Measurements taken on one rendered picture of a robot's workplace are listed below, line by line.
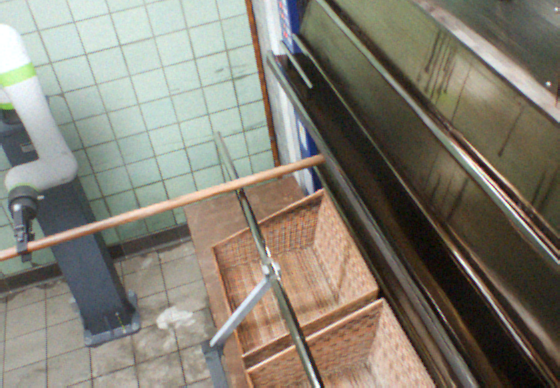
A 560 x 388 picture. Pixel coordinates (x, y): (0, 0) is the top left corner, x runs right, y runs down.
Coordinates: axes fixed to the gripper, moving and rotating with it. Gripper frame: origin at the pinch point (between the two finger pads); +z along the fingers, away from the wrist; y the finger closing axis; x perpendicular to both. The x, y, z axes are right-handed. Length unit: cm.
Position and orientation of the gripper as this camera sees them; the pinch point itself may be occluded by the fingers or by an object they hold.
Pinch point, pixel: (24, 248)
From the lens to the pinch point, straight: 218.5
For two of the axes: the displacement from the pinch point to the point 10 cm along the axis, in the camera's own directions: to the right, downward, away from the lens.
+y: 1.4, 7.8, 6.2
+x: -9.5, 2.9, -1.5
